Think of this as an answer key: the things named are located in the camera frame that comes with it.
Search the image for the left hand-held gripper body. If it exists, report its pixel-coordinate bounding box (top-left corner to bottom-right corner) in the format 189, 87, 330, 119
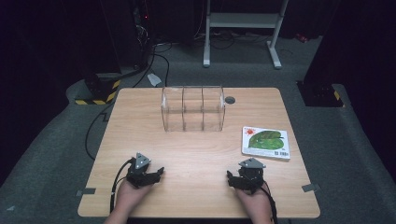
125, 151, 157, 189

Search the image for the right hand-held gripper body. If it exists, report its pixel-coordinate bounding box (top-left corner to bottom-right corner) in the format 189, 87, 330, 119
237, 157, 267, 196

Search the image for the bundle of black floor cables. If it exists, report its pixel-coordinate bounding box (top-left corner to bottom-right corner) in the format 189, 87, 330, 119
192, 29, 273, 50

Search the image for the green leaf picture book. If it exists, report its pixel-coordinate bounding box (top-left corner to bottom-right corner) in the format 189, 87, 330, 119
241, 125, 291, 161

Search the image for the person's left hand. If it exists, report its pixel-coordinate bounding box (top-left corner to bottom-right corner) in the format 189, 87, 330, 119
113, 178, 154, 217

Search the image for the black stand base yellow mark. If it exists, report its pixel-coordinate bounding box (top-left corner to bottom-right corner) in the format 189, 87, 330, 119
295, 80, 347, 109

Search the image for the clear acrylic book rack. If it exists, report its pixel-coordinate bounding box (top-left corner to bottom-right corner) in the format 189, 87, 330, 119
160, 85, 226, 133

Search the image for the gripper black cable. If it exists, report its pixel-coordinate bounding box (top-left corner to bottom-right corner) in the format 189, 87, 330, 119
108, 157, 136, 215
260, 183, 279, 224

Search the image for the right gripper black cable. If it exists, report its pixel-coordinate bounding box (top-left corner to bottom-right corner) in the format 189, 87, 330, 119
260, 183, 279, 224

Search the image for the long black floor cable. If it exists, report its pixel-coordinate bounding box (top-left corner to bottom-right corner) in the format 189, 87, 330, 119
84, 101, 116, 161

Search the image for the black looped floor cable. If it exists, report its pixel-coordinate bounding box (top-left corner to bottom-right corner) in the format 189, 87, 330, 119
133, 43, 174, 89

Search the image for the white metal stand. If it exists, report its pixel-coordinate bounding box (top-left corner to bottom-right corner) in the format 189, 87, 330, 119
203, 0, 290, 70

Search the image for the person's right hand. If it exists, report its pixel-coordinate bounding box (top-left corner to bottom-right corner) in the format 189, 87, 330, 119
234, 182, 274, 219

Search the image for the white tape on floor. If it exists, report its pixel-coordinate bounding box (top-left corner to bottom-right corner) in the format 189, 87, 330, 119
146, 72, 163, 88

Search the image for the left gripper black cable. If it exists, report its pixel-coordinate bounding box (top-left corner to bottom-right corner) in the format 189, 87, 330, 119
108, 157, 136, 215

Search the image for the grey tape piece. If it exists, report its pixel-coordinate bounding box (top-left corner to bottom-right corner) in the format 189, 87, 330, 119
301, 183, 321, 193
76, 187, 97, 198

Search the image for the black yellow striped stand base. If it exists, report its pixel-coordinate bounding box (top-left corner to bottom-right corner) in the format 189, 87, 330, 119
74, 72, 122, 106

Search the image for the dark computer tower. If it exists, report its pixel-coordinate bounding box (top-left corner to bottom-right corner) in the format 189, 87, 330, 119
130, 0, 157, 71

